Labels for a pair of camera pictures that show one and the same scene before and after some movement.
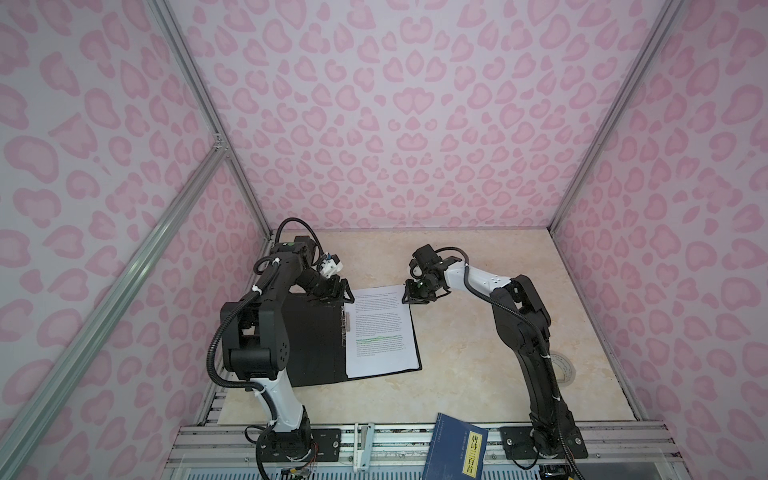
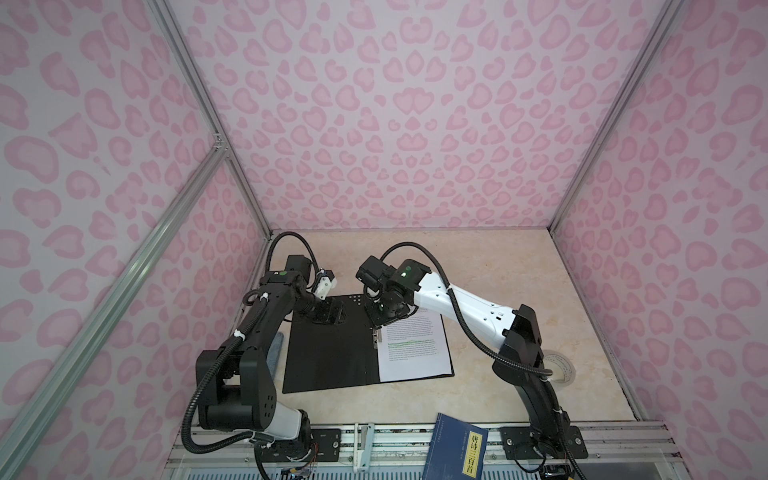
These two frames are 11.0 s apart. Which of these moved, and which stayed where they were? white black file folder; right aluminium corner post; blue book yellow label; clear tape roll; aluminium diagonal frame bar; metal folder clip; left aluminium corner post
Moved: white black file folder; metal folder clip
Stayed: left aluminium corner post; clear tape roll; blue book yellow label; aluminium diagonal frame bar; right aluminium corner post
